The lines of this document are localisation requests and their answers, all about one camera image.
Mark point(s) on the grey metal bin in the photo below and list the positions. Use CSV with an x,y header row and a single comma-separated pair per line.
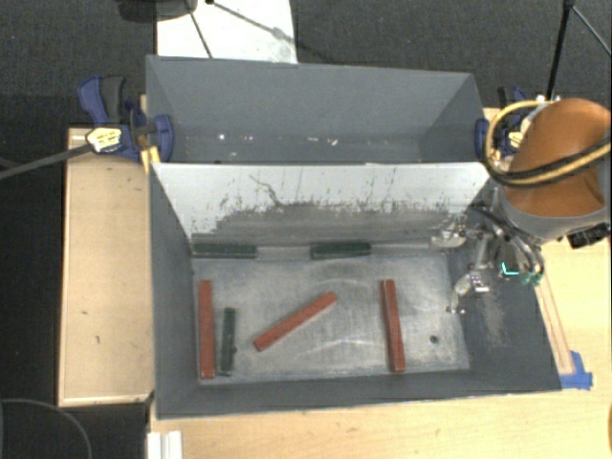
x,y
306,208

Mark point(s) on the pale wood board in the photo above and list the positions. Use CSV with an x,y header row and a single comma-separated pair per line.
x,y
107,280

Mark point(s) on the black cylinder on white bracket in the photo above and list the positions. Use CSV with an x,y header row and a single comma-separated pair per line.
x,y
588,237

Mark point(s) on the dark green flat block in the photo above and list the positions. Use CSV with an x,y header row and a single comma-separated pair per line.
x,y
340,249
227,342
224,250

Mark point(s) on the red-brown flat block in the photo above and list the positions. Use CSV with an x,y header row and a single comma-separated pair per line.
x,y
393,325
206,328
296,321

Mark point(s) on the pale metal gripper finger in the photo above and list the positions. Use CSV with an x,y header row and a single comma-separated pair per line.
x,y
471,287
449,239

